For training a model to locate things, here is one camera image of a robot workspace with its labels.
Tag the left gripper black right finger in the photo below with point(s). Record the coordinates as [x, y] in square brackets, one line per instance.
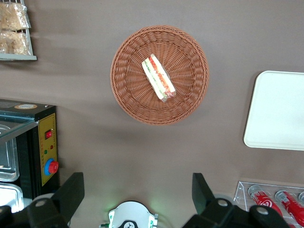
[202, 192]

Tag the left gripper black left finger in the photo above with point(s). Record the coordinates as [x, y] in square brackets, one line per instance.
[71, 190]

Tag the triangle sandwich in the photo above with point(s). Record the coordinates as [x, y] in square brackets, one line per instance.
[158, 76]

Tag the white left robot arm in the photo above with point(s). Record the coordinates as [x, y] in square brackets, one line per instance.
[133, 213]

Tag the cream plastic tray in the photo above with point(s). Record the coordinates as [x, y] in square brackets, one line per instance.
[278, 111]

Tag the round brown wicker basket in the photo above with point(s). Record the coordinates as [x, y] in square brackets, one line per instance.
[185, 59]

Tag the tray of packaged snacks right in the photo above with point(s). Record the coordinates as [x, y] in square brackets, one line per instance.
[32, 42]

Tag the clear acrylic bottle rack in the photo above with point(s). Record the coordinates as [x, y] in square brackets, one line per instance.
[242, 192]

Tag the steel warmer pan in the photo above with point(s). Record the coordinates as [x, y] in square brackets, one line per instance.
[8, 164]
[7, 197]

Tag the red cola bottle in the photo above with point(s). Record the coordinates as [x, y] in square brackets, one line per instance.
[266, 203]
[293, 207]

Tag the black food warmer cabinet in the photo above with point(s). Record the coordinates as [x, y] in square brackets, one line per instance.
[35, 111]

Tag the clear bag of snacks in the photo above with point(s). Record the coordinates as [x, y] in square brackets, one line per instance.
[14, 42]
[13, 15]

